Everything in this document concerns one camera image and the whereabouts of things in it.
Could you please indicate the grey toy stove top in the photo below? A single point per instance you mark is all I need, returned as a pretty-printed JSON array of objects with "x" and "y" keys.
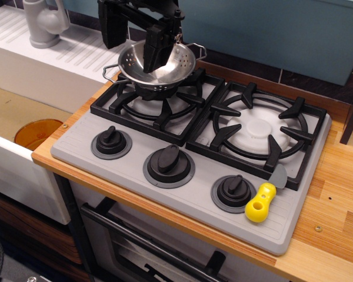
[{"x": 192, "y": 199}]

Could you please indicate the orange plastic plate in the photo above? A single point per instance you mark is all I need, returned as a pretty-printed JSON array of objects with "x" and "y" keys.
[{"x": 35, "y": 133}]

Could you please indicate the black left stove knob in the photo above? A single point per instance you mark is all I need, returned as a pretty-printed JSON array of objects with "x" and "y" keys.
[{"x": 111, "y": 144}]

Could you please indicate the toy oven door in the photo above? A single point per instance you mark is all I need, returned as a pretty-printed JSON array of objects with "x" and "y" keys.
[{"x": 137, "y": 247}]

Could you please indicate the white toy sink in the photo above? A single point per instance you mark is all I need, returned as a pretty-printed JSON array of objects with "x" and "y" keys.
[{"x": 38, "y": 84}]

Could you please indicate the black stove knob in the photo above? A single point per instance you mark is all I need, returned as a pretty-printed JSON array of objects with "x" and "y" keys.
[
  {"x": 169, "y": 168},
  {"x": 111, "y": 144},
  {"x": 232, "y": 193}
]

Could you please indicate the grey toy faucet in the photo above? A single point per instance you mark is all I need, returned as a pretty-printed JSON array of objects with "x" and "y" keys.
[{"x": 45, "y": 25}]

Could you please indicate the teal backsplash box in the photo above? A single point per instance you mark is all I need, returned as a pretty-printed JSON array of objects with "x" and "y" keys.
[{"x": 311, "y": 38}]

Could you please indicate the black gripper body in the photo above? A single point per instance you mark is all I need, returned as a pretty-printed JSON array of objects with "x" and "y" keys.
[{"x": 144, "y": 14}]

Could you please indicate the yellow handled toy knife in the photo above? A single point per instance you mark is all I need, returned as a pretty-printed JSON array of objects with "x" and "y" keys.
[{"x": 257, "y": 209}]

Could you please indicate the black right stove knob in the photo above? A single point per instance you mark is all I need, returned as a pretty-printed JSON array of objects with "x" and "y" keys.
[{"x": 232, "y": 193}]

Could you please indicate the black burner grate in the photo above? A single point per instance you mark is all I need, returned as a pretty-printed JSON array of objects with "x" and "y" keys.
[
  {"x": 170, "y": 119},
  {"x": 254, "y": 131}
]

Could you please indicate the black middle stove knob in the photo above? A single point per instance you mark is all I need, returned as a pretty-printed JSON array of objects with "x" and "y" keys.
[{"x": 169, "y": 168}]

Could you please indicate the black right burner grate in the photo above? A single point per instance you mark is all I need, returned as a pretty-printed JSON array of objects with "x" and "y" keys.
[{"x": 254, "y": 131}]

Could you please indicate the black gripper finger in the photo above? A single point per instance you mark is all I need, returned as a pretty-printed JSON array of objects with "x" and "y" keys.
[
  {"x": 113, "y": 26},
  {"x": 157, "y": 49}
]

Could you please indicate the black left burner grate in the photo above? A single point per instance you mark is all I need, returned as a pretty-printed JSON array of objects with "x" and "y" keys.
[{"x": 170, "y": 119}]

